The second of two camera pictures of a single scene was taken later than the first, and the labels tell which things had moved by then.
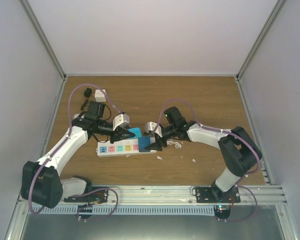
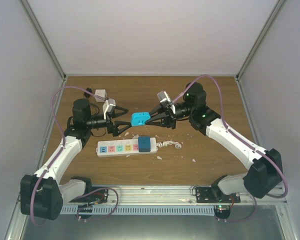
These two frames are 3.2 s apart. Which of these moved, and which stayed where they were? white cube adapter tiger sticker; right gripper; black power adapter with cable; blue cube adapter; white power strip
Moved: right gripper
Stayed: blue cube adapter; white cube adapter tiger sticker; white power strip; black power adapter with cable
